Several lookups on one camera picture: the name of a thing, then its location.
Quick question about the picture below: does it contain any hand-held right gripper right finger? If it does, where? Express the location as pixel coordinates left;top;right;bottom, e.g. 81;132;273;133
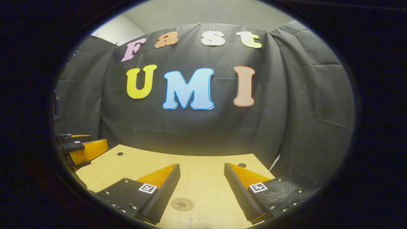
224;163;321;225

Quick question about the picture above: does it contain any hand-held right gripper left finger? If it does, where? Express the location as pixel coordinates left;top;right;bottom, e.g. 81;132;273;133
95;163;181;225

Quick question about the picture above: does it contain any round wooden coaster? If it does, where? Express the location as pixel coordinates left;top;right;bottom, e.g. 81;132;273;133
170;197;195;212

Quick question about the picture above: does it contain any light wooden desktop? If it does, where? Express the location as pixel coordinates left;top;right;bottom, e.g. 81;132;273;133
76;144;276;229

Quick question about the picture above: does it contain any black backdrop cloth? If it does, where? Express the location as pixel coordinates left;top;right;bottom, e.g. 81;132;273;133
52;21;356;191

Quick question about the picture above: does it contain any thin white cable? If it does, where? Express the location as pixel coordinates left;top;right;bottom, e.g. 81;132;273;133
269;155;280;172

